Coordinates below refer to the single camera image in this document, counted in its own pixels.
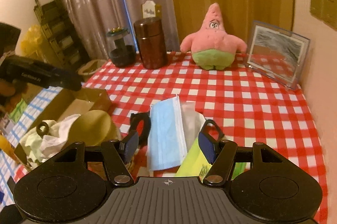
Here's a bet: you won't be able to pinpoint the clear plastic mask bag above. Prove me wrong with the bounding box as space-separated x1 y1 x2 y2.
181 102 206 151

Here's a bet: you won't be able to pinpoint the blue surgical mask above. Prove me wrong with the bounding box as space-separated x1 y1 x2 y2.
147 96 187 171

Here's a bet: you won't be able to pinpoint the light green cloth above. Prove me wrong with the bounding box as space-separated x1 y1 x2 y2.
19 120 51 163

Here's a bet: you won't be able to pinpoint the white face mask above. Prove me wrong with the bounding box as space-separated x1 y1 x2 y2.
40 114 80 159

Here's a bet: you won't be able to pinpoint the person's left hand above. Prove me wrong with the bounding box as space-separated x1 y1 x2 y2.
1 79 27 114

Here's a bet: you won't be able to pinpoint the yellow plastic bag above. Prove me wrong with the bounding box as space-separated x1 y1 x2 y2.
20 25 46 62

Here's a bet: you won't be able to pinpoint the green tissue box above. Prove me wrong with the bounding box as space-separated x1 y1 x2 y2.
175 138 246 182

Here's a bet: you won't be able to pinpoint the nut jar with gold lid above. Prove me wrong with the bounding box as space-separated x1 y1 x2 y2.
63 110 122 148

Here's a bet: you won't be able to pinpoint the blue white checkered cloth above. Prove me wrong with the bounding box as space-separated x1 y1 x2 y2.
0 87 62 209

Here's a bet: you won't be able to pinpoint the green tissue packs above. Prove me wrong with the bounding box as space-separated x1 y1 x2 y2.
9 98 27 123

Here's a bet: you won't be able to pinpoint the red white checkered tablecloth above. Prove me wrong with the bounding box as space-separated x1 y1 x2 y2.
12 51 329 223

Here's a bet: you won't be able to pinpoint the black folding ladder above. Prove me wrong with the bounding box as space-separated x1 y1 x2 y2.
34 0 90 72

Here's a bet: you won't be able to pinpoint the brown cardboard box tray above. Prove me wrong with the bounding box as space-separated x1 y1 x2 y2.
12 87 113 169

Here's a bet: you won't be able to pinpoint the orange juice bottle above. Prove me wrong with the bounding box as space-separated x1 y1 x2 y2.
0 134 20 164

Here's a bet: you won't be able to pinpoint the glass jar with dark base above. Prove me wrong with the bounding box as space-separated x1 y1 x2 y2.
106 27 136 68

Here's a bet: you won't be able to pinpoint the pink starfish plush toy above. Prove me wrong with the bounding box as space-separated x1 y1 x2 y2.
180 3 247 70

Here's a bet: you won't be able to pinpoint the brown cylindrical canister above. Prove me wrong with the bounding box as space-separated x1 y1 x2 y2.
134 17 168 70

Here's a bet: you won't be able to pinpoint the white wooden chair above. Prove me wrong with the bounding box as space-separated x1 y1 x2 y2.
142 0 162 19

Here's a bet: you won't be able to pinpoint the acrylic picture frame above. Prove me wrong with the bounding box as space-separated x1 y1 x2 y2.
244 21 310 90

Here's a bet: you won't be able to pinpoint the double wall socket plate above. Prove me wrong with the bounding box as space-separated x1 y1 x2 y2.
310 0 337 30

